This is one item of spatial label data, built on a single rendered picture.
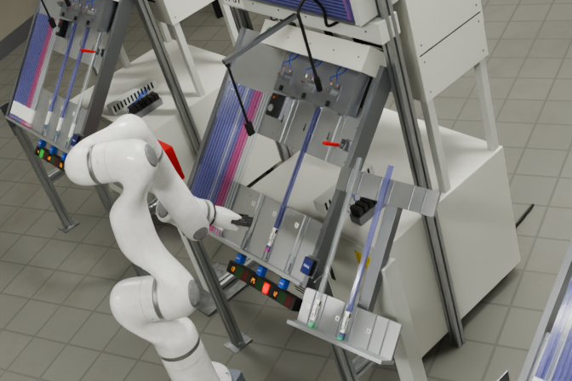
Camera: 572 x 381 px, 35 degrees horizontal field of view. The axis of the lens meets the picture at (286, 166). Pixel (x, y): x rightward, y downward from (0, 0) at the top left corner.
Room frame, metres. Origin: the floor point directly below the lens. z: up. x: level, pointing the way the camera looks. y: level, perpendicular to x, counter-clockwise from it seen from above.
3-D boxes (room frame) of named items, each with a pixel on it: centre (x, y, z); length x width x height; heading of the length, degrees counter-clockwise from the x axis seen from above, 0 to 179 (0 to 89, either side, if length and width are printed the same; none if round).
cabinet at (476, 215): (2.69, -0.30, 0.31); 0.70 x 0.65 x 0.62; 32
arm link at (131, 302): (1.82, 0.46, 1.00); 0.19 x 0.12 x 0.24; 73
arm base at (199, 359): (1.81, 0.43, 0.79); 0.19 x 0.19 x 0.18
